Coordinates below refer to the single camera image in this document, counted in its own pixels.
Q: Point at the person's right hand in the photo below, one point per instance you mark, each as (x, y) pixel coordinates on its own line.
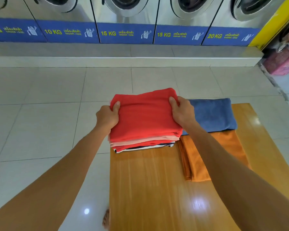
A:
(185, 115)

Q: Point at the person's left hand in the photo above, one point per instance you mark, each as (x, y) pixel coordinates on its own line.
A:
(107, 119)

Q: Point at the blue towel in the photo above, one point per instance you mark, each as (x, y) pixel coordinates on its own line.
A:
(214, 115)

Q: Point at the red garment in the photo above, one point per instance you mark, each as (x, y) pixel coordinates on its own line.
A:
(144, 117)
(134, 146)

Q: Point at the black white striped shirt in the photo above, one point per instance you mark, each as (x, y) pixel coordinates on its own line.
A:
(127, 150)

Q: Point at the pink garment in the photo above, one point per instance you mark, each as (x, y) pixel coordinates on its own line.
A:
(144, 141)

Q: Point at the orange garment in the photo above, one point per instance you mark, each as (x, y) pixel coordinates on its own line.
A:
(200, 161)

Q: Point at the person's left forearm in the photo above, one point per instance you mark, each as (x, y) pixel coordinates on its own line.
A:
(50, 190)

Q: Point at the person's right forearm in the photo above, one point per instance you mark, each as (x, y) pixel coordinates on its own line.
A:
(231, 178)

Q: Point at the person's bare foot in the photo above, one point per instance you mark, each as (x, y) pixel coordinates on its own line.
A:
(106, 218)

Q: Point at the silver front-load washing machine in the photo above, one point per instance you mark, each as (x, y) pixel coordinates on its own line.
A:
(231, 36)
(14, 31)
(180, 34)
(125, 33)
(67, 32)

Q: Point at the pink laundry basket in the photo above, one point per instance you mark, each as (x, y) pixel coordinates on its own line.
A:
(281, 62)

